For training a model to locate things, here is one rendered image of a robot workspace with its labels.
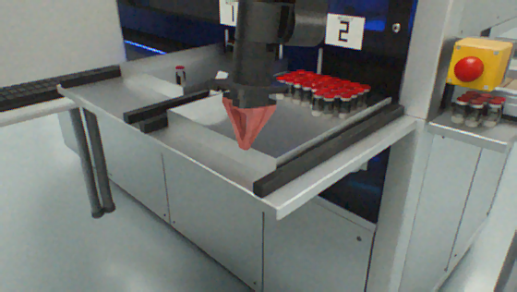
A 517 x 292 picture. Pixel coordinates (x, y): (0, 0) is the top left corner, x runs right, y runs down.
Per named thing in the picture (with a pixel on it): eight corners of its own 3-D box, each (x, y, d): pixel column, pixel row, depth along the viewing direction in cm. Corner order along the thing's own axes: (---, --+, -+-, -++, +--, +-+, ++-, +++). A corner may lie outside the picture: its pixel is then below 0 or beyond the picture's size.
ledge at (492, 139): (454, 111, 83) (457, 103, 83) (527, 128, 75) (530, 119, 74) (426, 131, 74) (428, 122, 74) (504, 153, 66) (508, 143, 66)
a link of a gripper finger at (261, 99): (270, 153, 57) (280, 91, 54) (235, 163, 52) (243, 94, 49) (239, 139, 61) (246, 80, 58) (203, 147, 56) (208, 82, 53)
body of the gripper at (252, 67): (290, 97, 56) (297, 44, 54) (239, 103, 49) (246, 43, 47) (258, 88, 60) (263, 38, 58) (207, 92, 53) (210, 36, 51)
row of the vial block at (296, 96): (280, 95, 86) (281, 75, 84) (351, 117, 75) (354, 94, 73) (273, 98, 85) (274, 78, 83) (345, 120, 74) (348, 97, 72)
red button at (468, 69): (458, 75, 68) (463, 52, 66) (484, 80, 65) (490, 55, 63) (449, 80, 65) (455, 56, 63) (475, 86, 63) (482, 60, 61)
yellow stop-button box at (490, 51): (460, 74, 73) (470, 34, 70) (504, 82, 69) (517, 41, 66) (443, 84, 69) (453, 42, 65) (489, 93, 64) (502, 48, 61)
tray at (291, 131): (286, 85, 93) (287, 70, 92) (389, 114, 77) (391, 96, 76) (168, 127, 71) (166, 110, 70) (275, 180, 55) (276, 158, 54)
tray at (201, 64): (222, 54, 121) (222, 42, 119) (287, 70, 104) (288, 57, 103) (121, 77, 99) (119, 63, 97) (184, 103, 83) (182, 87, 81)
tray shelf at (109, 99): (212, 56, 124) (212, 51, 124) (433, 116, 81) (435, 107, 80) (57, 92, 94) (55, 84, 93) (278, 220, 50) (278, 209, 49)
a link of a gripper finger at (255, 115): (282, 151, 59) (291, 89, 56) (248, 159, 54) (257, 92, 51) (249, 137, 63) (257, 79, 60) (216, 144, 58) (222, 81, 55)
